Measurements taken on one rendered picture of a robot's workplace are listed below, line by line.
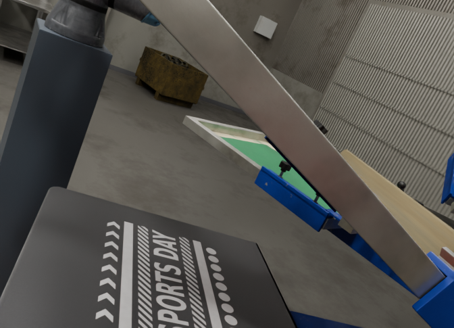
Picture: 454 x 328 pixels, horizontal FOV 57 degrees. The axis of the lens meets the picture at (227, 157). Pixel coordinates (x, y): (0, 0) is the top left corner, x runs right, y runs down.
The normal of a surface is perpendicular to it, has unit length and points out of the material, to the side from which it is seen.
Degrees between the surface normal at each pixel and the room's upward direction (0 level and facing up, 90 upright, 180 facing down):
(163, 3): 90
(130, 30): 90
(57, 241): 0
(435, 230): 66
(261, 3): 90
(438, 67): 90
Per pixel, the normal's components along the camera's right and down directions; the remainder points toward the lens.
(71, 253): 0.40, -0.88
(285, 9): 0.40, 0.42
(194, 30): 0.19, 0.36
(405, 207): -0.66, -0.64
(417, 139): -0.83, -0.22
